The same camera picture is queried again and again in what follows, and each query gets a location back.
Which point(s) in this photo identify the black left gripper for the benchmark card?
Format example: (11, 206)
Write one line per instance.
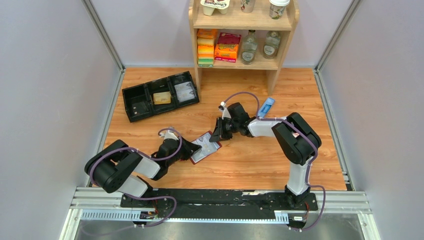
(190, 146)

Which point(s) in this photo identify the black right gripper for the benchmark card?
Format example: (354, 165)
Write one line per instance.
(219, 128)

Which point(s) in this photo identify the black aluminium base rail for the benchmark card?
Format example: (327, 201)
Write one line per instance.
(179, 205)

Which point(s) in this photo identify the right clear glass bottle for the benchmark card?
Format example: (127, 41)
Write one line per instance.
(271, 44)

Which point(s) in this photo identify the stack of coloured sponges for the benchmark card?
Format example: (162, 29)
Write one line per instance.
(206, 39)

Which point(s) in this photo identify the black three-compartment tray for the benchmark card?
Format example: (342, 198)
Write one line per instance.
(138, 100)

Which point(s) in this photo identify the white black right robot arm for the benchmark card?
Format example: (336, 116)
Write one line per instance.
(298, 141)

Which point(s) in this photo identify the white lidded cup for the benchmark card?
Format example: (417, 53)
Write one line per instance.
(277, 8)

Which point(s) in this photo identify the patterned paper cup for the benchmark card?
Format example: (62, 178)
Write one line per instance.
(247, 6)

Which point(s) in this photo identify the gold card in tray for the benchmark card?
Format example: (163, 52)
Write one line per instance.
(162, 98)

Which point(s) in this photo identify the wooden shelf unit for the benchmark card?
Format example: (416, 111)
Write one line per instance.
(237, 22)

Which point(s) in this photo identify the orange red snack box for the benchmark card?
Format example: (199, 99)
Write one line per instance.
(227, 47)

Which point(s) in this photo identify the left clear glass bottle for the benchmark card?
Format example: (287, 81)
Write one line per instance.
(249, 48)

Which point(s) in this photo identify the white VIP card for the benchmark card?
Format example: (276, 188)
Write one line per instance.
(206, 147)

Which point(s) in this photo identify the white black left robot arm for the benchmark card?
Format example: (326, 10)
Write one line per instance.
(112, 168)

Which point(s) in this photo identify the clear glass bottle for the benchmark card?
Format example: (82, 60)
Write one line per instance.
(249, 48)
(271, 44)

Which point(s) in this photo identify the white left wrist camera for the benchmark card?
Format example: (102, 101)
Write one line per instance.
(168, 134)

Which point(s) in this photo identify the silver card in tray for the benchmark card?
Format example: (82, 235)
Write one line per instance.
(185, 91)

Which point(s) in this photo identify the white yogurt cup pack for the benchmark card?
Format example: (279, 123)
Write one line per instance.
(209, 6)

